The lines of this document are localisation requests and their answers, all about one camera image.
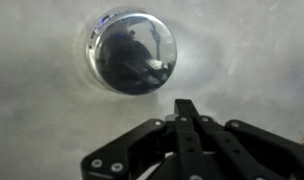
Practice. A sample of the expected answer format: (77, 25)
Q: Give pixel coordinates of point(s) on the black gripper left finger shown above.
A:
(142, 150)

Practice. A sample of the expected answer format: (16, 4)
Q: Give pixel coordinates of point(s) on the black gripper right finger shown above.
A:
(245, 150)

